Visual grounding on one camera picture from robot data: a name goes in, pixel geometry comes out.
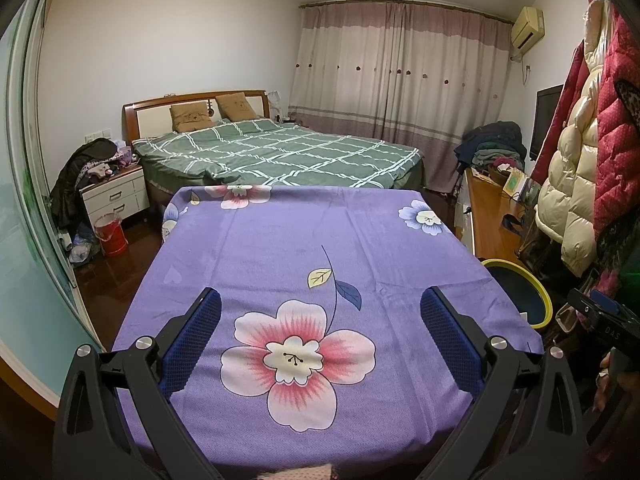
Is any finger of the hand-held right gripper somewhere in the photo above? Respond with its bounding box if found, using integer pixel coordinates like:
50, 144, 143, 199
567, 287, 626, 328

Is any cream puffer jacket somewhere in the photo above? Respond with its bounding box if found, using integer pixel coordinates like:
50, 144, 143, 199
535, 0, 608, 278

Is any brown pillow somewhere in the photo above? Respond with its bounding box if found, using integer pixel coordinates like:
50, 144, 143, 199
215, 92, 253, 122
169, 101, 216, 132

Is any pile of folded clothes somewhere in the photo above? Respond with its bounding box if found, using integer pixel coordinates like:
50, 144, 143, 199
452, 121, 528, 176

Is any green sliding wardrobe door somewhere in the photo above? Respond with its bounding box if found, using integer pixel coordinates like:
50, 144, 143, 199
0, 0, 108, 411

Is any red dotted puffer jacket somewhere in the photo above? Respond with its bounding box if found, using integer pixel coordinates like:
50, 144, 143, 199
592, 7, 640, 301

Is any pink and white curtain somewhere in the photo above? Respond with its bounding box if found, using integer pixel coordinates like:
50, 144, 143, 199
287, 0, 513, 193

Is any crumpled plastic bag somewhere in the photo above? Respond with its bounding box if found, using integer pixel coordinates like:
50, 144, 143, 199
60, 225, 103, 266

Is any bed with green checked cover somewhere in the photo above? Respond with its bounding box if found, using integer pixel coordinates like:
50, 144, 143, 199
131, 117, 427, 196

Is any wooden desk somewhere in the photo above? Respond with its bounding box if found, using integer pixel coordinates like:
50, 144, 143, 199
455, 167, 538, 271

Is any wall air conditioner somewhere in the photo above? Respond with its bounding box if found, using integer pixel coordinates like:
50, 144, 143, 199
510, 6, 546, 53

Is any white nightstand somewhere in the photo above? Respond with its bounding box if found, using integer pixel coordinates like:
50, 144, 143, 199
80, 166, 151, 228

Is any red bucket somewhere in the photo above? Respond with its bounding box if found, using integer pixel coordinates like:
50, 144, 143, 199
94, 212, 129, 257

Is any black television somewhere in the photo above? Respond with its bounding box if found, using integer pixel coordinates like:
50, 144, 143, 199
530, 85, 565, 161

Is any brown patterned bag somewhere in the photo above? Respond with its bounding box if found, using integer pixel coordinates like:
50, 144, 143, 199
517, 220, 558, 271

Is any purple floral tablecloth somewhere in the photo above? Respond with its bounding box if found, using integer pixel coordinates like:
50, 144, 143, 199
111, 184, 545, 471

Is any dark bin with yellow rim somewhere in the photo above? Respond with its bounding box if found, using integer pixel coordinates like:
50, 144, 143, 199
481, 258, 553, 331

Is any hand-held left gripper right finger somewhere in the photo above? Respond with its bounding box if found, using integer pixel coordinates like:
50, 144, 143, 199
420, 286, 588, 480

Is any leopard print cloth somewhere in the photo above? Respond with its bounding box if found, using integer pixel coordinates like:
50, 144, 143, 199
612, 77, 640, 126

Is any pile of dark clothes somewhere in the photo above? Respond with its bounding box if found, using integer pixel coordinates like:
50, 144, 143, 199
50, 136, 143, 228

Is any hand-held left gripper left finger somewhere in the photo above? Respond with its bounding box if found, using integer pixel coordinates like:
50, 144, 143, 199
51, 286, 223, 480

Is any person's right hand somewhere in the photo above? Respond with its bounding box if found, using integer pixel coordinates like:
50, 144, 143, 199
595, 349, 628, 413

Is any white bedside lamp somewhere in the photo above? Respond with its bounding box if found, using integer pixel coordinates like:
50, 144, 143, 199
267, 89, 288, 123

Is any wooden bed headboard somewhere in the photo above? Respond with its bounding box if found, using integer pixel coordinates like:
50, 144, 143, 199
122, 89, 271, 143

